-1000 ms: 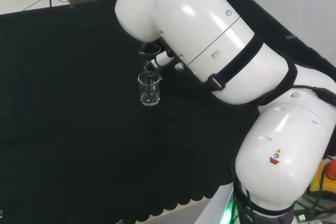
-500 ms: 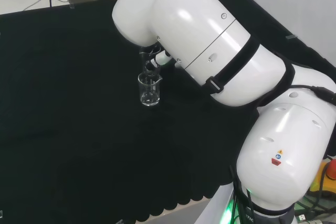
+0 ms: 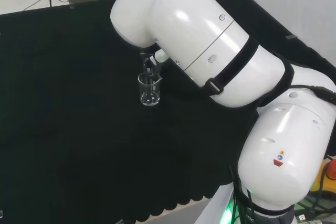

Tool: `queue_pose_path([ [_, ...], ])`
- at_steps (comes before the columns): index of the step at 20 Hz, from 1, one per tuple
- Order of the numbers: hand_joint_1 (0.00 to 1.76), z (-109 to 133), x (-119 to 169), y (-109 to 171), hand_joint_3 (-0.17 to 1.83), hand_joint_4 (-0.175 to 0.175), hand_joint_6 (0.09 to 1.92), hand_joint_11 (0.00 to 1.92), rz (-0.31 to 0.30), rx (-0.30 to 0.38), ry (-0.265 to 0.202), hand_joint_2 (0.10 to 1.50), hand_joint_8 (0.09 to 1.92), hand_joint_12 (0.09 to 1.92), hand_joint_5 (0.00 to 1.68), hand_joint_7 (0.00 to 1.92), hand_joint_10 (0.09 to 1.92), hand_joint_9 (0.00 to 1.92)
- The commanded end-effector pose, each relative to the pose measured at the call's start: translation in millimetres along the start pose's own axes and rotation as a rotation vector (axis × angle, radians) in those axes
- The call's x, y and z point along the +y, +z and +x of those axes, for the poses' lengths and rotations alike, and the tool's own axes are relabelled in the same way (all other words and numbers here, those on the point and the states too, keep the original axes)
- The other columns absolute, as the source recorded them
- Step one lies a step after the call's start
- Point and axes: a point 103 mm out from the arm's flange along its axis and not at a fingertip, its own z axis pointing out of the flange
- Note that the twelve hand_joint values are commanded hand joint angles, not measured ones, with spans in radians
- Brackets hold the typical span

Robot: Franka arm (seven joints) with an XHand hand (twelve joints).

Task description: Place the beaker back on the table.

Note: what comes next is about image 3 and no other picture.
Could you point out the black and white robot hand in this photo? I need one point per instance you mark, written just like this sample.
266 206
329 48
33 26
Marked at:
160 56

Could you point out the black table cloth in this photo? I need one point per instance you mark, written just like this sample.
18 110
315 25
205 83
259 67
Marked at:
78 103

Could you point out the yellow stop button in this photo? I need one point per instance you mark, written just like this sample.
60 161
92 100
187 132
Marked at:
328 176

